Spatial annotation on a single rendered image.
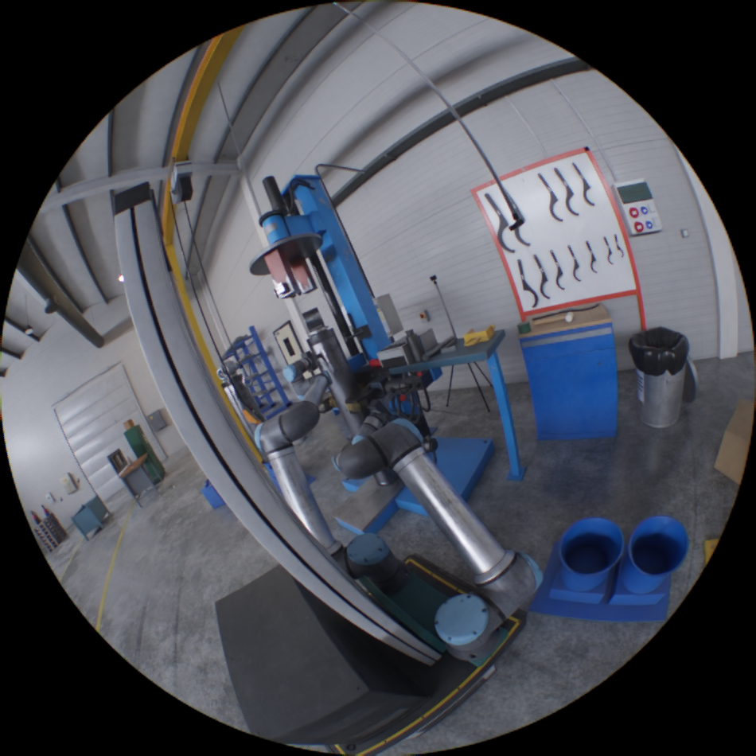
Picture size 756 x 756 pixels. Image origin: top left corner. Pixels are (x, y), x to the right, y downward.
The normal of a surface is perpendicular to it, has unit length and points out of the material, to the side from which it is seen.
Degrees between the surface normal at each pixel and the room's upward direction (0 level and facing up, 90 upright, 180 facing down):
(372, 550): 5
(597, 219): 90
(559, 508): 0
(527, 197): 90
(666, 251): 90
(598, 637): 0
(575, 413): 90
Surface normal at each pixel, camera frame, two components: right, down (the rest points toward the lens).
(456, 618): -0.46, -0.85
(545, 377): -0.62, 0.44
